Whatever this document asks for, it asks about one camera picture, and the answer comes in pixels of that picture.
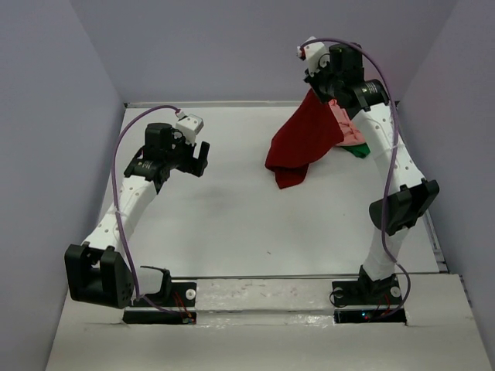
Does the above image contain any red t shirt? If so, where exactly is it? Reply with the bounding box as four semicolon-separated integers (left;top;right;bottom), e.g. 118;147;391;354
265;90;343;189

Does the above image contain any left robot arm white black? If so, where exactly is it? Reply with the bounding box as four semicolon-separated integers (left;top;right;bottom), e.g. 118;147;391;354
64;115;210;309

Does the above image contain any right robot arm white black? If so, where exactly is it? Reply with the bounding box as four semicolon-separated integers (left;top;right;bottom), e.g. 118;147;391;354
298;37;439;308

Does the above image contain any pink t shirt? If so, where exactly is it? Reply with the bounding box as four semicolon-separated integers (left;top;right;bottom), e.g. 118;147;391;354
328;99;366;147

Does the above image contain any green t shirt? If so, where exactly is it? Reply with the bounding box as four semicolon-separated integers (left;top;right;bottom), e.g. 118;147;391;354
340;143;370;158

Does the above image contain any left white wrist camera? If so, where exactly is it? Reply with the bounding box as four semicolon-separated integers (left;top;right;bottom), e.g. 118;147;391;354
175;111;204;143

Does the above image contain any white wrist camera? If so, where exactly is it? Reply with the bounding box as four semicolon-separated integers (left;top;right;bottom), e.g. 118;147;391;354
175;111;204;143
298;36;330;77

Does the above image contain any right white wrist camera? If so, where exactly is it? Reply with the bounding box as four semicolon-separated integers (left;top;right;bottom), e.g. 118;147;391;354
298;36;330;77

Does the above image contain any aluminium rail back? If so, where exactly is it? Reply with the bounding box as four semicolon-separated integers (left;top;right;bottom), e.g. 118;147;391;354
124;100;301;109

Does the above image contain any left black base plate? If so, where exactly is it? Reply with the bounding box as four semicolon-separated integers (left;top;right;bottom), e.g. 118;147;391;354
122;281;197;325

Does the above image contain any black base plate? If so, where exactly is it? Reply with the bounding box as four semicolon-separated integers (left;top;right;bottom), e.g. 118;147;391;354
122;281;197;325
329;278;407;324

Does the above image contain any aluminium rail right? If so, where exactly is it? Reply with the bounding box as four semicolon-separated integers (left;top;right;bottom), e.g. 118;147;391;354
398;209;449;274

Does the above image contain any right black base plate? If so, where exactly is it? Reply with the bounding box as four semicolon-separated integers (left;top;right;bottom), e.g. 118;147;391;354
329;278;407;324

